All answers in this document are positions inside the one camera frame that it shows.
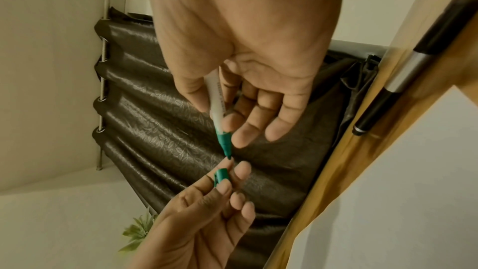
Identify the person's right hand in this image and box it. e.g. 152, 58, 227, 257
145, 0, 345, 149

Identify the person's left hand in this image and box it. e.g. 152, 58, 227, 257
128, 160, 258, 269

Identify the green marker cap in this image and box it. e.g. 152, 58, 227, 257
211, 167, 231, 188

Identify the green white marker pen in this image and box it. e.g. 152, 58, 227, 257
203, 69, 234, 158

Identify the green leafy plant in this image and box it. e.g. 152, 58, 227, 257
118, 210, 160, 253

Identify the dark patterned curtain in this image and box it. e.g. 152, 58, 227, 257
91, 6, 378, 269

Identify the metal curtain rod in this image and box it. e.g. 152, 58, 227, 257
96, 0, 114, 171

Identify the black silver marker pen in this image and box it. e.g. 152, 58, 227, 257
352, 0, 478, 137

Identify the white board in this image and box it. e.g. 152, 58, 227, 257
289, 85, 478, 269

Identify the wooden board frame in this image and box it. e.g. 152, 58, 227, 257
268, 15, 478, 269

